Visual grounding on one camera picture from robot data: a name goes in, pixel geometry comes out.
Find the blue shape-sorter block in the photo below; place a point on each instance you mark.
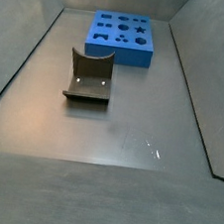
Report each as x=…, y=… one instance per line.
x=127, y=36

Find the black curved holder stand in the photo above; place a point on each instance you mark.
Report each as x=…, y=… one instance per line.
x=91, y=70

